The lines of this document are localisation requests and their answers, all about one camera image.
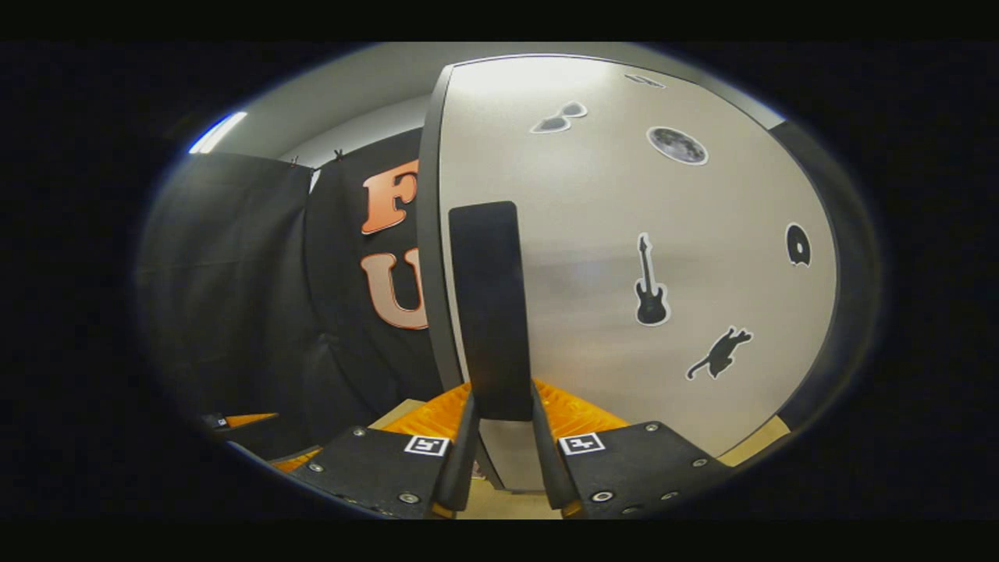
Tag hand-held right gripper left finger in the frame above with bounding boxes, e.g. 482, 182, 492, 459
289, 381, 478, 520

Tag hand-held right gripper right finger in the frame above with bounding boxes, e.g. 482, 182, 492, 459
531, 379, 733, 520

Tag black cabinet door handle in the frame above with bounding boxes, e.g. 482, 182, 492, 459
447, 201, 535, 422

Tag grey cabinet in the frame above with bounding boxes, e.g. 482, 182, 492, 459
415, 53, 867, 496

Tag white cabinet door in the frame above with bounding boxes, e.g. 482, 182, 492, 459
437, 55, 840, 493

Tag black backdrop cloth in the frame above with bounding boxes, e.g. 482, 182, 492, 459
133, 129, 446, 461

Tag ceiling light strip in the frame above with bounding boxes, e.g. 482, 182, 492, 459
187, 111, 249, 155

